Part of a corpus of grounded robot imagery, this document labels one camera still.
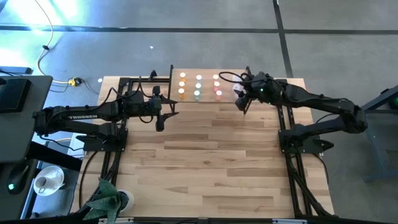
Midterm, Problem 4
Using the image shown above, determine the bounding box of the black floor cable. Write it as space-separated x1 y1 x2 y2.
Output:
49 79 100 95

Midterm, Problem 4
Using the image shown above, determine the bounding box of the wooden shelf black metal frame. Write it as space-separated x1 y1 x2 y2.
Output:
167 64 254 115

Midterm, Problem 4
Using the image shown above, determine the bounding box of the black flat device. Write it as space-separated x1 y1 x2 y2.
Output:
0 65 34 75

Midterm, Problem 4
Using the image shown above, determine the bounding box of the dark grey desk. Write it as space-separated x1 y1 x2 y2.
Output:
0 74 53 220

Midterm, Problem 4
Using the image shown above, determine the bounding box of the green leafy plant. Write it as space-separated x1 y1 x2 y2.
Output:
81 178 130 223

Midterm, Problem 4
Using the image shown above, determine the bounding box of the black monitor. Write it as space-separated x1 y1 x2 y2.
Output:
0 77 32 113

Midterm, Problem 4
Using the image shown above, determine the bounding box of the white plant pot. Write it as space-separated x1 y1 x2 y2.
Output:
117 189 136 213

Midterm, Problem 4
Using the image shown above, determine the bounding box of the white cup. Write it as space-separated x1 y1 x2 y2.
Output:
34 175 52 192

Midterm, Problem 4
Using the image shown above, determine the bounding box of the yellow floor cable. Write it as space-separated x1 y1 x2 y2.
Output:
33 0 71 85

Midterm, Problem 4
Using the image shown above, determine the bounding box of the black computer mouse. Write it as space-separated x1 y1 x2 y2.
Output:
6 166 30 196

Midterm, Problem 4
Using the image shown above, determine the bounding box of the black power cable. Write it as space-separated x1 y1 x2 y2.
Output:
312 152 330 187
78 150 100 215

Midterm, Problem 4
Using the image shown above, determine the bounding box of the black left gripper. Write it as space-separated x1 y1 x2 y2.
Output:
146 85 180 133

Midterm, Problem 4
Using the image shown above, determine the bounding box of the silver metal bracket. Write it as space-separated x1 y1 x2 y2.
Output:
98 217 134 224
272 218 308 224

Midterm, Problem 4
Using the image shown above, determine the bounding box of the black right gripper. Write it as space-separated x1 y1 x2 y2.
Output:
235 72 284 116

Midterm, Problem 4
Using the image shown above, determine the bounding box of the black desk leg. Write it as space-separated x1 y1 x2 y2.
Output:
26 140 84 172

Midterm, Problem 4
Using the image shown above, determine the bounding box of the grey metal cart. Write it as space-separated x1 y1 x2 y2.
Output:
360 84 398 183

